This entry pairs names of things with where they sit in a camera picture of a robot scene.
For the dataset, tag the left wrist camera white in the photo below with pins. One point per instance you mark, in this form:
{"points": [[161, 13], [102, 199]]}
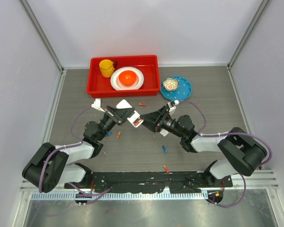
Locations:
{"points": [[97, 105]]}

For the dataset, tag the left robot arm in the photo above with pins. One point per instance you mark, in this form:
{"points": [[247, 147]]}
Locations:
{"points": [[53, 165]]}

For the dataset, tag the red plastic bin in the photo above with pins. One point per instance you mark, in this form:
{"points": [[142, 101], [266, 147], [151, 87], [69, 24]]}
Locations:
{"points": [[100, 87]]}

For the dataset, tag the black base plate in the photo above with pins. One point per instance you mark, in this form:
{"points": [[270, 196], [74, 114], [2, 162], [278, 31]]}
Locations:
{"points": [[151, 182]]}

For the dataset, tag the orange bowl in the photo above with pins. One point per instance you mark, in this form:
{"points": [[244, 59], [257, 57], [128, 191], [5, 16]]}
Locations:
{"points": [[127, 77]]}

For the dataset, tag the white cable duct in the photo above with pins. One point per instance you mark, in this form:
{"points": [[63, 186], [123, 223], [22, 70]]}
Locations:
{"points": [[74, 195]]}

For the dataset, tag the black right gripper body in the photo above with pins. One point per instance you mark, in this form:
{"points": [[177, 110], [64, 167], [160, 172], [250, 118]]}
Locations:
{"points": [[168, 124]]}

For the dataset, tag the small patterned bowl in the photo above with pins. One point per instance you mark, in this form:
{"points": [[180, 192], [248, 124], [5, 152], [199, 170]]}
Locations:
{"points": [[170, 84]]}

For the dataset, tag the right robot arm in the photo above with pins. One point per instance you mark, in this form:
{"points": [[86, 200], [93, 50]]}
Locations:
{"points": [[242, 152]]}

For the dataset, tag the white battery cover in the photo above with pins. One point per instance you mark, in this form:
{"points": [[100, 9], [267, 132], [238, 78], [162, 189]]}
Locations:
{"points": [[164, 133]]}

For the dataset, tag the red orange AAA battery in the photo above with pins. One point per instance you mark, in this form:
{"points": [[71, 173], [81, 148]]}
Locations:
{"points": [[166, 169]]}

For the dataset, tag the blue polka dot plate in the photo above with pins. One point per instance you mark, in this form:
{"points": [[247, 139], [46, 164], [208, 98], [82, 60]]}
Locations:
{"points": [[182, 93]]}

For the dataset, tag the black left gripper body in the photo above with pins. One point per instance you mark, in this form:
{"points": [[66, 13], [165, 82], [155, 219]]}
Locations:
{"points": [[107, 123]]}

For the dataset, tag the white red remote control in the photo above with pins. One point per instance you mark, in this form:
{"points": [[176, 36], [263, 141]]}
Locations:
{"points": [[133, 115]]}

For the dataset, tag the white plate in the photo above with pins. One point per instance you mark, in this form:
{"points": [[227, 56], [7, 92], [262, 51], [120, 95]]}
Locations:
{"points": [[115, 83]]}

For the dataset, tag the yellow cup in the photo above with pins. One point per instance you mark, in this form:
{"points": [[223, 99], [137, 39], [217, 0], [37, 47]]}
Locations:
{"points": [[107, 67]]}

